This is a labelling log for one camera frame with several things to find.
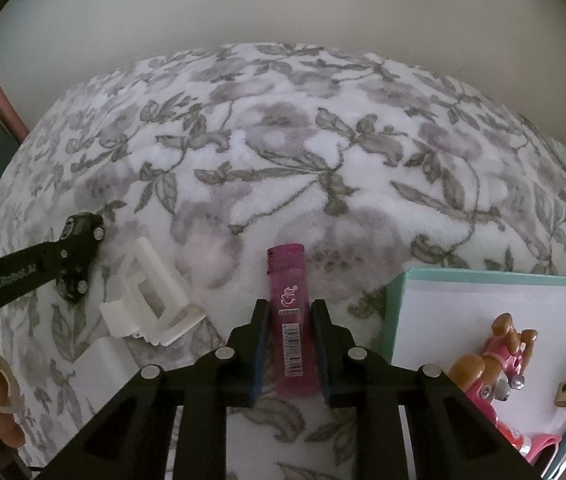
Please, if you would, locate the white tray teal rim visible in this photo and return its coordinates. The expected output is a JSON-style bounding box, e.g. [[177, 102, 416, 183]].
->
[[382, 267, 566, 480]]

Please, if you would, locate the pink puppy toy figure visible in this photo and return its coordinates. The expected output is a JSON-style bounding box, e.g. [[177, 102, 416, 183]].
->
[[447, 312, 538, 421]]

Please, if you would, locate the magenta lighter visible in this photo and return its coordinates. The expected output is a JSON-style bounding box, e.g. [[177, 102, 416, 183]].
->
[[266, 244, 321, 400]]

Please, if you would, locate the pink smartwatch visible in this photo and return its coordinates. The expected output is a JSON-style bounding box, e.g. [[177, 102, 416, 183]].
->
[[525, 434, 561, 463]]

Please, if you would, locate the pink board edge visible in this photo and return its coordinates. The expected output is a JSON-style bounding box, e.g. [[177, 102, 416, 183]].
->
[[0, 77, 31, 143]]

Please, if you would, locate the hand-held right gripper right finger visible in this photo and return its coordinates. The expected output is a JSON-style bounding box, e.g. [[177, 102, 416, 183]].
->
[[311, 299, 547, 480]]

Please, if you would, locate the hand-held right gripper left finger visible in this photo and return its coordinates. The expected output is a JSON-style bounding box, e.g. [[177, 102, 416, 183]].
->
[[38, 299, 271, 480]]

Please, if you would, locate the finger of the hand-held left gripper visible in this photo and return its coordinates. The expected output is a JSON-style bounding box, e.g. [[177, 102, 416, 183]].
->
[[0, 239, 78, 329]]

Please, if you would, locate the white plastic clip holder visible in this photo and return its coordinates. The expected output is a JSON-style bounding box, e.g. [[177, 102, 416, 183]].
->
[[99, 237, 208, 347]]

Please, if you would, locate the white rectangular block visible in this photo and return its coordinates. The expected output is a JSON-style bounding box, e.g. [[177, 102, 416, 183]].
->
[[73, 336, 136, 411]]

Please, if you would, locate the black toy car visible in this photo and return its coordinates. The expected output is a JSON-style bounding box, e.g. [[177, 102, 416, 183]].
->
[[54, 212, 107, 304]]

